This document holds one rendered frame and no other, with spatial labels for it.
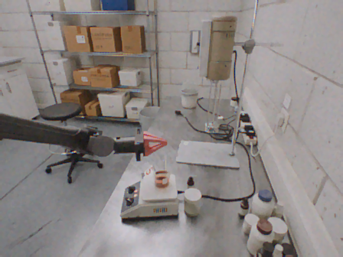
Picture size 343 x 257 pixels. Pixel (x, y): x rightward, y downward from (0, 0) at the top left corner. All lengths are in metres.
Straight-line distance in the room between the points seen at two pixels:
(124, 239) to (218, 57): 0.71
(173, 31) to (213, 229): 2.55
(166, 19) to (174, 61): 0.51
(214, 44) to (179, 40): 2.11
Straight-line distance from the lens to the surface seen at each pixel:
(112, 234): 0.76
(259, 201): 0.75
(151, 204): 0.73
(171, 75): 3.03
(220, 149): 1.10
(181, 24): 2.93
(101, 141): 0.58
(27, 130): 0.51
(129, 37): 2.71
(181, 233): 0.74
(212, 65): 0.86
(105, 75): 2.86
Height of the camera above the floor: 1.36
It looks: 29 degrees down
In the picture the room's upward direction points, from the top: straight up
